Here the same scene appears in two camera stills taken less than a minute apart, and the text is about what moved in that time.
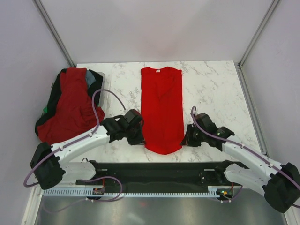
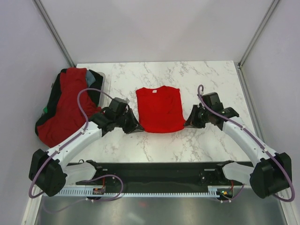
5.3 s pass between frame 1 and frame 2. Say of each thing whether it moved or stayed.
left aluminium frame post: stayed
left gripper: moved
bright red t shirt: moved
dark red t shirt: stayed
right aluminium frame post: stayed
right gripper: moved
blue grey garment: stayed
